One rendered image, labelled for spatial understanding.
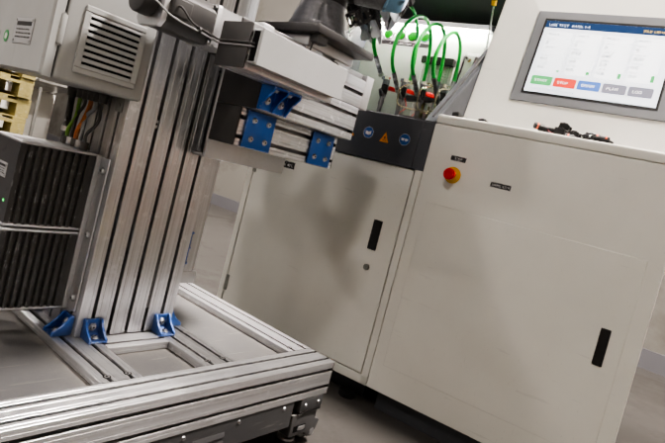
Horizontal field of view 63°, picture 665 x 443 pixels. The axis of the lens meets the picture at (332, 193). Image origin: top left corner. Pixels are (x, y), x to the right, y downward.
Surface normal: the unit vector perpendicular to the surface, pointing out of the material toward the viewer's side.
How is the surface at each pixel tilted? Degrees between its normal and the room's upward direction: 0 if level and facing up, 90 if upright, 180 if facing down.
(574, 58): 76
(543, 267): 90
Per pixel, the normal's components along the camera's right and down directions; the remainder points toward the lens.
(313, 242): -0.51, -0.09
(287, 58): 0.76, 0.22
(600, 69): -0.44, -0.32
